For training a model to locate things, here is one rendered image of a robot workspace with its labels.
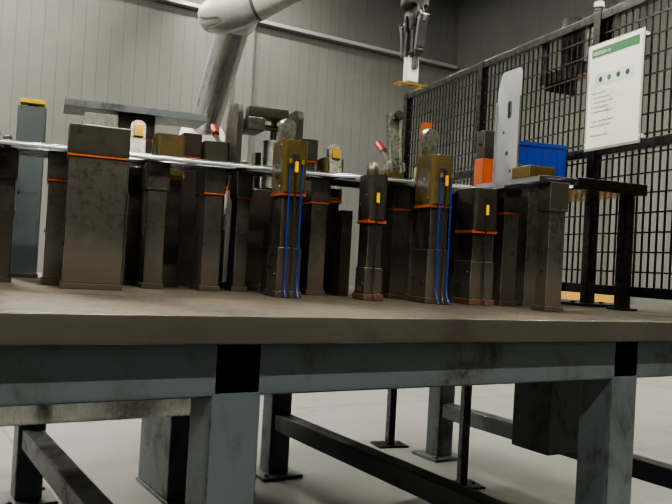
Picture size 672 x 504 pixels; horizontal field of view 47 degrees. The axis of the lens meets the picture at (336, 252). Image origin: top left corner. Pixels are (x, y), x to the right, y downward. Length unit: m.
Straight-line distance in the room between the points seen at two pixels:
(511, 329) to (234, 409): 0.51
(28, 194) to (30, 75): 10.62
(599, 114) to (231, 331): 1.52
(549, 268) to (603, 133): 0.65
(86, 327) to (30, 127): 1.20
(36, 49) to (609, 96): 11.14
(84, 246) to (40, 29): 11.35
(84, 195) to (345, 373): 0.69
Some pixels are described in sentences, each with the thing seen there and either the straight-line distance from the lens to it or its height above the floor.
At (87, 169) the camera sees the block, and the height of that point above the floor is 0.94.
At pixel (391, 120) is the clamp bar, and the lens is 2.20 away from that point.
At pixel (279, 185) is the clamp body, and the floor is 0.94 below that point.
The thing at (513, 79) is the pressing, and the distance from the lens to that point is 2.21.
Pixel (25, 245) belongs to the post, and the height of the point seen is 0.78.
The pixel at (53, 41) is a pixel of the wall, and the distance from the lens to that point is 12.90.
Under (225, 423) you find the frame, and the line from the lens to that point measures 1.13.
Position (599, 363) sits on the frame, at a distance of 1.61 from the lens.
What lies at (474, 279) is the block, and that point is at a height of 0.76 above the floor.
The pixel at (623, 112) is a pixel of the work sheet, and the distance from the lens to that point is 2.27.
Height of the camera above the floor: 0.78
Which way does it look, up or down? 1 degrees up
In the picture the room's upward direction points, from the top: 3 degrees clockwise
